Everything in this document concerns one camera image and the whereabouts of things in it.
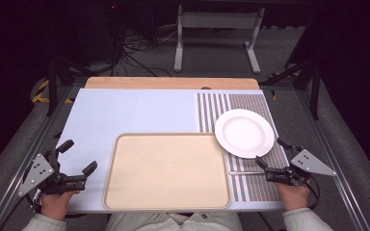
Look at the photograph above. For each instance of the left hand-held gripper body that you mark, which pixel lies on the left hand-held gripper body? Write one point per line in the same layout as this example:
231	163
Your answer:
38	171

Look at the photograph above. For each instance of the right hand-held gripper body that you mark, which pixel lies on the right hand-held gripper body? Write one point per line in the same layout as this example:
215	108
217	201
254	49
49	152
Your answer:
308	163

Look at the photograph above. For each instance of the person's right hand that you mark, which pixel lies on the person's right hand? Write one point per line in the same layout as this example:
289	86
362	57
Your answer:
293	195

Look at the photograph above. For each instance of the person's left hand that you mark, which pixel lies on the person's left hand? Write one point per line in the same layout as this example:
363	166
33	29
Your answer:
56	203

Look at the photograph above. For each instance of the striped woven placemat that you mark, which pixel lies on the striped woven placemat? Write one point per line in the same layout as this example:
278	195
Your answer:
257	189

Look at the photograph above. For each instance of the white round plate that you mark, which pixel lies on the white round plate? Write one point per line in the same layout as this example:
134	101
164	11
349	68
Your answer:
244	133

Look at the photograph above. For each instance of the black metal stand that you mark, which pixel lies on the black metal stand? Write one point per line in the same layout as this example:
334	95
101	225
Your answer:
314	89
52	86

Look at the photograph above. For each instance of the beige plastic tray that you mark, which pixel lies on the beige plastic tray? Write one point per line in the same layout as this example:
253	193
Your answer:
167	171

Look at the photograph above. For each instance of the person's torso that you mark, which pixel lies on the person's torso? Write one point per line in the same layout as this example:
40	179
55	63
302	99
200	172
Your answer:
173	223

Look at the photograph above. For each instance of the wooden board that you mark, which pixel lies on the wooden board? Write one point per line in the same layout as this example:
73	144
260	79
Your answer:
170	83

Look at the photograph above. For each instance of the grey metal stand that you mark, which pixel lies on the grey metal stand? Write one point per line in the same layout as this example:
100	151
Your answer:
216	20

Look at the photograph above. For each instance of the aluminium frame rail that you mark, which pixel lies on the aluminium frame rail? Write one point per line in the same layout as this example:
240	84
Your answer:
334	150
19	176

